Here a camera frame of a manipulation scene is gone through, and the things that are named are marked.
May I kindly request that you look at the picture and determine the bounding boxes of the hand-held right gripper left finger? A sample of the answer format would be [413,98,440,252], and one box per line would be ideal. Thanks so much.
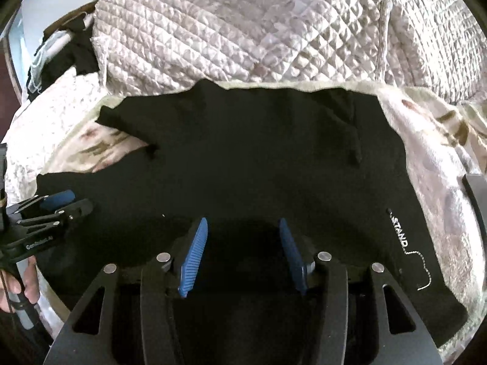
[44,217,209,365]

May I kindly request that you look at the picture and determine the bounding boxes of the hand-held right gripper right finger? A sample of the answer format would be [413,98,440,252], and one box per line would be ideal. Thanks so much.
[279,218,444,365]

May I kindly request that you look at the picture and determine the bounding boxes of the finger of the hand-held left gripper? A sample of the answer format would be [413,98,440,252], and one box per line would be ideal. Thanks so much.
[5,190,77,218]
[17,199,94,237]

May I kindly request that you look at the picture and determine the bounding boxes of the black pants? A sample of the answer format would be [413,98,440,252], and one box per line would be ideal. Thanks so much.
[36,79,469,365]

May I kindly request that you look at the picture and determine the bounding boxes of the person's left hand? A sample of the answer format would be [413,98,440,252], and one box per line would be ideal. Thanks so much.
[0,255,39,313]

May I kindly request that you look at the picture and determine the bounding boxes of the white floral quilted bedspread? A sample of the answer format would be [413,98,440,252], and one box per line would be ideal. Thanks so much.
[7,71,109,208]

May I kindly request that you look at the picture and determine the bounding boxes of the light teal garment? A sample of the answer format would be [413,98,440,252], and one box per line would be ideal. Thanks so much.
[26,30,73,92]

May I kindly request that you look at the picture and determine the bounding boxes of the black garment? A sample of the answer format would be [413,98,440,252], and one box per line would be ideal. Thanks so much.
[26,17,100,97]

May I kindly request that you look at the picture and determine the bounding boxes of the floral fleece blanket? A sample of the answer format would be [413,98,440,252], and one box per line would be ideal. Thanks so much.
[38,80,487,365]

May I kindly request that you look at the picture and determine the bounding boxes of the wooden headboard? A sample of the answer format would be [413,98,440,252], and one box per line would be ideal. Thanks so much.
[43,2,97,33]

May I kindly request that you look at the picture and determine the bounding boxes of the grey flat object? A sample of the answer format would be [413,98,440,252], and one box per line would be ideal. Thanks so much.
[461,174,487,238]

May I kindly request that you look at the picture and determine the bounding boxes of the pink quilted comforter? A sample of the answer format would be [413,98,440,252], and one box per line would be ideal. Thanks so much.
[91,0,487,105]

